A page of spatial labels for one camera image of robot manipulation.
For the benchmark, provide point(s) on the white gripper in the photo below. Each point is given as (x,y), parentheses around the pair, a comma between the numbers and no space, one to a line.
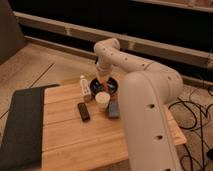
(103,73)

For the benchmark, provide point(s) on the white paper cup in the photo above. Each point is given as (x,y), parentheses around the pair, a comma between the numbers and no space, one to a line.
(102,100)

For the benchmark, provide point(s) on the white bottle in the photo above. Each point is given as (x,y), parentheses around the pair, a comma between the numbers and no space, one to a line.
(86,92)

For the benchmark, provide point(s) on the dark ceramic bowl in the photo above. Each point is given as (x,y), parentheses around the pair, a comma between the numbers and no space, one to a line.
(96,86)

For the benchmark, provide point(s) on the dark grey cloth mat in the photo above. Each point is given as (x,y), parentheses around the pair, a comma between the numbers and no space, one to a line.
(22,139)

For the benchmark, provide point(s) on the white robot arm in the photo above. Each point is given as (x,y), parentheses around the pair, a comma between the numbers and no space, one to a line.
(142,94)

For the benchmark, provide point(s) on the black remote control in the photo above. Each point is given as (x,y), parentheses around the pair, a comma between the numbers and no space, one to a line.
(83,112)

